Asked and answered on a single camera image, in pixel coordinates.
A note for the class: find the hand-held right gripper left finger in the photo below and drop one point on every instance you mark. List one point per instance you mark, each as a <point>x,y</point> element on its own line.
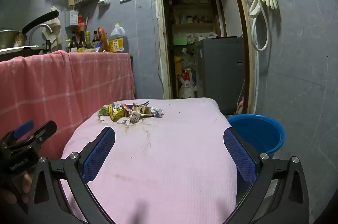
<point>99,155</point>

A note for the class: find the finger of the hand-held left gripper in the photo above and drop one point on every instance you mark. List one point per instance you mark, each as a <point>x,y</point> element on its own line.
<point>24,127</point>
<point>43,132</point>

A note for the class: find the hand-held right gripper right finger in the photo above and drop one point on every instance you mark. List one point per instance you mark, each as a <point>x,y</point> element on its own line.
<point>240,158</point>

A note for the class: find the blue plastic basin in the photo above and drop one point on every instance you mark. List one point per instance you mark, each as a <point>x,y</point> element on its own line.
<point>258,131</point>

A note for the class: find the pile of wrappers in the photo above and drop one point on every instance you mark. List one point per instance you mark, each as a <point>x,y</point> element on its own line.
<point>124,111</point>

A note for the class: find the person's left hand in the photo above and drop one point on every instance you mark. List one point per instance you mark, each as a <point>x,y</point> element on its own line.
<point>26,183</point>

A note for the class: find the pink checked cloth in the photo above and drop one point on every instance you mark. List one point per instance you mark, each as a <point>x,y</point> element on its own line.
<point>52,86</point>

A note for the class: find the pink floral blanket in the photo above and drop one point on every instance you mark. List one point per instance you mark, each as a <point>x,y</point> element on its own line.
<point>163,155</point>

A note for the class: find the white red printed sack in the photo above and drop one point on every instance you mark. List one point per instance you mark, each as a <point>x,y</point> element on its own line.
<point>187,84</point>

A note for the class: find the dark sauce bottle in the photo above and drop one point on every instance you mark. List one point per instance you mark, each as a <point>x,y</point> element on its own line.
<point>73,44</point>
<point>95,40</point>

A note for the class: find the red capped sauce bottle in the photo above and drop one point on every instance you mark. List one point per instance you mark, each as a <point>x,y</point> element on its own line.
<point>81,40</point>

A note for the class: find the yellow capped bottle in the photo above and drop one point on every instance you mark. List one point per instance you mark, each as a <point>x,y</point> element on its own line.
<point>88,40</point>

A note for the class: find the metal faucet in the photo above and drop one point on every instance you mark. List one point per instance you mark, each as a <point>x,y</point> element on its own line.
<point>39,27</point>

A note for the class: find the cream hanging cloth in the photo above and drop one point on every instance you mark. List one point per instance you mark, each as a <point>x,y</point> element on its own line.
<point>54,28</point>

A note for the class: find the yellow bag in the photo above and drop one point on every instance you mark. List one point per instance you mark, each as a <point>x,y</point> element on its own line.
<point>179,65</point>

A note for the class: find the large cooking oil jug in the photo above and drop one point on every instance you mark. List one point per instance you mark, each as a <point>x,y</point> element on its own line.
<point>118,40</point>

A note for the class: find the green box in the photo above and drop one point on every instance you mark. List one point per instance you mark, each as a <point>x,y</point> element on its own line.
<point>181,40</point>

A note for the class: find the wooden cutting board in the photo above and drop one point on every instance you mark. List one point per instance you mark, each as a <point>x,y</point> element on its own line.
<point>71,0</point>

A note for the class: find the wooden storage shelf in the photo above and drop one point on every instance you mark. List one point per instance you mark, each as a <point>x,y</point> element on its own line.
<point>192,24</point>

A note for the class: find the grey metal wall box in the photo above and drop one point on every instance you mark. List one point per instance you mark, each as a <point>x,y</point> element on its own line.
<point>71,18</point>

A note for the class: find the wooden door frame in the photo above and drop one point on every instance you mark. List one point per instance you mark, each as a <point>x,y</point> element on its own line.
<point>161,28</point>

